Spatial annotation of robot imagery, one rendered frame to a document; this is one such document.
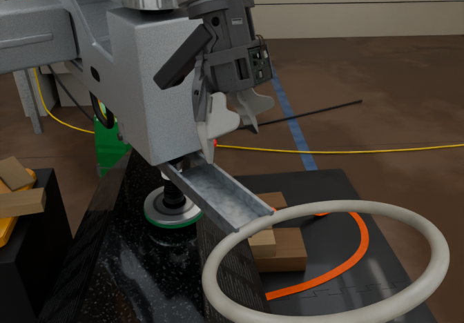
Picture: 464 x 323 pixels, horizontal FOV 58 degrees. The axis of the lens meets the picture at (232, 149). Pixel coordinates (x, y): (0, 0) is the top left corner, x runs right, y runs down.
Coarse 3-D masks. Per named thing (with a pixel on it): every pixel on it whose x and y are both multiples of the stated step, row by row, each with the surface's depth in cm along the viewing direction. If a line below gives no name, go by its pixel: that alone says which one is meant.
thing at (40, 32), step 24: (24, 0) 154; (48, 0) 154; (0, 24) 142; (24, 24) 147; (48, 24) 151; (0, 48) 145; (24, 48) 150; (48, 48) 155; (72, 48) 160; (0, 72) 149
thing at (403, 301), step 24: (264, 216) 107; (288, 216) 107; (408, 216) 90; (240, 240) 102; (432, 240) 79; (216, 264) 90; (432, 264) 71; (216, 288) 79; (408, 288) 66; (432, 288) 67; (240, 312) 70; (360, 312) 63; (384, 312) 63
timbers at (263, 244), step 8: (264, 232) 234; (272, 232) 234; (256, 240) 229; (264, 240) 229; (272, 240) 229; (256, 248) 227; (264, 248) 228; (272, 248) 228; (256, 256) 230; (264, 256) 231; (272, 256) 231
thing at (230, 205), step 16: (192, 160) 136; (176, 176) 122; (192, 176) 128; (208, 176) 128; (224, 176) 121; (192, 192) 116; (208, 192) 121; (224, 192) 121; (240, 192) 116; (208, 208) 110; (224, 208) 114; (240, 208) 114; (256, 208) 111; (272, 208) 107; (224, 224) 105; (240, 224) 108
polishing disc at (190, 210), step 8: (152, 192) 153; (160, 192) 153; (152, 200) 148; (160, 200) 148; (144, 208) 145; (152, 208) 145; (160, 208) 145; (184, 208) 145; (192, 208) 145; (152, 216) 141; (160, 216) 141; (168, 216) 141; (176, 216) 141; (184, 216) 141; (192, 216) 141; (168, 224) 140
